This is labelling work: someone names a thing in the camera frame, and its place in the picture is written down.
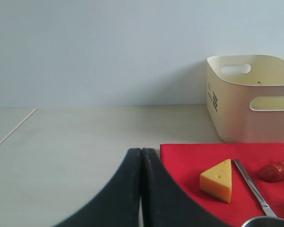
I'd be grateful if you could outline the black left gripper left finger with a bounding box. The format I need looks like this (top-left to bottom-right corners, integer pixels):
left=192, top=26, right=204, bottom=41
left=56, top=148, right=142, bottom=227

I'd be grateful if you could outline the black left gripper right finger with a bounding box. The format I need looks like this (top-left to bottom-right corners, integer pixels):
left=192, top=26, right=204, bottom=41
left=141, top=148, right=228, bottom=227

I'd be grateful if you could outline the yellow cheese wedge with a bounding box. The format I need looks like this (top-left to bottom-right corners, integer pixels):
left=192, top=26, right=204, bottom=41
left=199, top=159, right=232, bottom=203

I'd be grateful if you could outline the red sausage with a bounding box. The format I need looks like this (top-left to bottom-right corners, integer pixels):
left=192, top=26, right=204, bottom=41
left=258, top=161, right=284, bottom=182

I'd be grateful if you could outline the red table cloth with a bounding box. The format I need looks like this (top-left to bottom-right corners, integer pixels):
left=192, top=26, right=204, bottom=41
left=160, top=143, right=284, bottom=227

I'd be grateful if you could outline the stainless steel cup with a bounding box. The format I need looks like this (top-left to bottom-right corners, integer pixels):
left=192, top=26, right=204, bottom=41
left=241, top=216, right=284, bottom=227

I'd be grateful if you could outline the steel table knife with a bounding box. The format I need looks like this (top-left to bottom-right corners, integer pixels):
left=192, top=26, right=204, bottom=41
left=234, top=159, right=277, bottom=218

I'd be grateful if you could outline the cream plastic bin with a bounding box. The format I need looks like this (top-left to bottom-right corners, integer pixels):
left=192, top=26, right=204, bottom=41
left=207, top=55, right=284, bottom=143

